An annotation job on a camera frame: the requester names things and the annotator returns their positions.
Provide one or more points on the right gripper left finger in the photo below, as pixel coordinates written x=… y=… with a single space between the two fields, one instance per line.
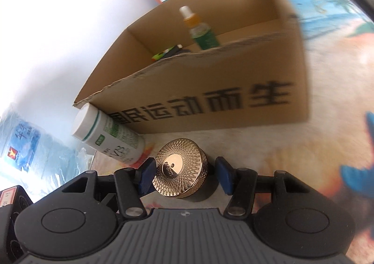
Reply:
x=123 y=190

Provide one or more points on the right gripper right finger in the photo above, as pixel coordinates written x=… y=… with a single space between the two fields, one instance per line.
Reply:
x=242 y=184

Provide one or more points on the gold lid dark jar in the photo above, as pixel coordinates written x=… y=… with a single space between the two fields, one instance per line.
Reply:
x=184 y=171

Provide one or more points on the white vitamin bottle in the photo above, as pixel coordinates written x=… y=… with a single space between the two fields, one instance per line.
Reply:
x=101 y=132

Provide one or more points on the beach print table mat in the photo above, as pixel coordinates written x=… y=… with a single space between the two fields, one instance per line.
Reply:
x=331 y=151

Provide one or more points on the brown cardboard box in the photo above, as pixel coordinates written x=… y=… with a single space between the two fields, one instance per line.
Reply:
x=257 y=76

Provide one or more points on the green lip balm tube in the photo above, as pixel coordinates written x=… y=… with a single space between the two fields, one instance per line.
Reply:
x=161 y=54

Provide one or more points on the black lighter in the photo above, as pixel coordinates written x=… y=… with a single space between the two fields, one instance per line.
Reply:
x=175 y=50

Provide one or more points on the green dropper bottle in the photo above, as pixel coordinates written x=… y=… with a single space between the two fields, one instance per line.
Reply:
x=200 y=32

